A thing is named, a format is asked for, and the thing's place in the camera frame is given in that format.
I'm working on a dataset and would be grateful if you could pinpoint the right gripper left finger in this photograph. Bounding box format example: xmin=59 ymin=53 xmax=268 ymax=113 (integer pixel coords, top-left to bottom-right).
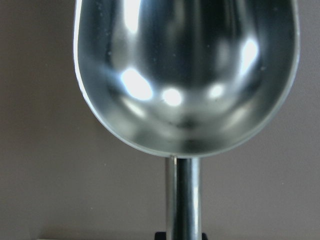
xmin=154 ymin=231 xmax=167 ymax=240

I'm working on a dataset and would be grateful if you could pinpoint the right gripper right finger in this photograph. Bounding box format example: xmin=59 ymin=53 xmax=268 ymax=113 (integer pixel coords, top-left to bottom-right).
xmin=200 ymin=232 xmax=208 ymax=240

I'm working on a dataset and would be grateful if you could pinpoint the stainless steel ice scoop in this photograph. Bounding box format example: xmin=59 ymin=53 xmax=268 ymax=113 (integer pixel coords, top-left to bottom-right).
xmin=73 ymin=0 xmax=300 ymax=240

